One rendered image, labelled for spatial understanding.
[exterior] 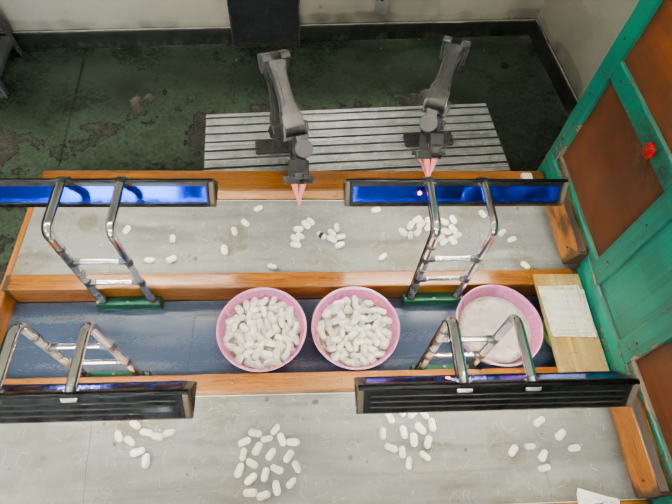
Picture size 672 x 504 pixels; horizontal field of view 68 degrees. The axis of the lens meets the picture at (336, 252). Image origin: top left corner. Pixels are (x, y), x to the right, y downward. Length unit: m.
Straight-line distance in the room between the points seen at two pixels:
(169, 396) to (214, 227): 0.76
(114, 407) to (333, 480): 0.59
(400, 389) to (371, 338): 0.45
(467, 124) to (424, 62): 1.42
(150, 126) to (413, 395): 2.45
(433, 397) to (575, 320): 0.70
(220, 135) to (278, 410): 1.14
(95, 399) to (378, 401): 0.59
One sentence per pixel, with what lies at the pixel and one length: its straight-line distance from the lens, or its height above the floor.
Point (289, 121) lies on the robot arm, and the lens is 1.63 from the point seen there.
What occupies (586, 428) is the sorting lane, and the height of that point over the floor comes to 0.74.
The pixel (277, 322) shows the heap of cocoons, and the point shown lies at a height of 0.72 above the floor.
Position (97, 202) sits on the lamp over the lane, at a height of 1.06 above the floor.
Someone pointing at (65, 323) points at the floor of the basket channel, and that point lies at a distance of 1.77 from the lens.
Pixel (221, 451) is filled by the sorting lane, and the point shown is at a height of 0.74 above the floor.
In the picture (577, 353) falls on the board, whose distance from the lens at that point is 1.65.
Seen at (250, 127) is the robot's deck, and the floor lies 0.67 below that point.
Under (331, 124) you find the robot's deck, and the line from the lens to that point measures 2.11.
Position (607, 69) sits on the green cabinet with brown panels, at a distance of 1.74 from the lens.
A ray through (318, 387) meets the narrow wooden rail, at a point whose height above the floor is 0.76.
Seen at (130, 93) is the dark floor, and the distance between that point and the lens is 3.41.
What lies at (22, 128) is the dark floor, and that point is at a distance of 3.43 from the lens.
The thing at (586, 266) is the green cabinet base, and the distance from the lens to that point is 1.76.
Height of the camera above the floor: 2.15
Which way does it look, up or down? 59 degrees down
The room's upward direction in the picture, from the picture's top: 5 degrees clockwise
